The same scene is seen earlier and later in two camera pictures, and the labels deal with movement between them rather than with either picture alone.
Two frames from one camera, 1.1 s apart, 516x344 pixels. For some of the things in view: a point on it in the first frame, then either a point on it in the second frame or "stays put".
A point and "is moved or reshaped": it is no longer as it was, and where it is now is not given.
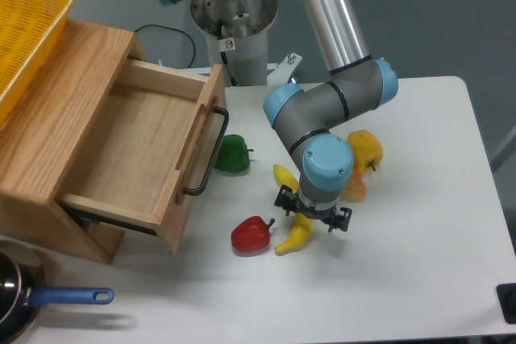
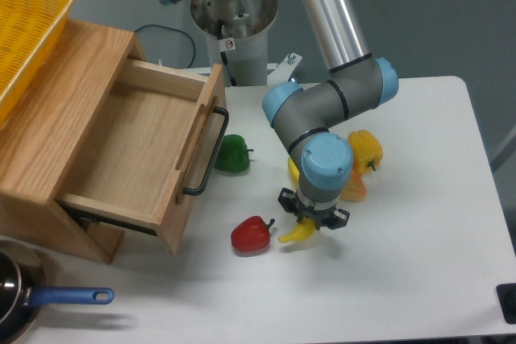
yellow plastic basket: [32, 15] stays put
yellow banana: [304, 224] is moved or reshaped
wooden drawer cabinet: [42, 138] stays put
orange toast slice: [355, 189] stays put
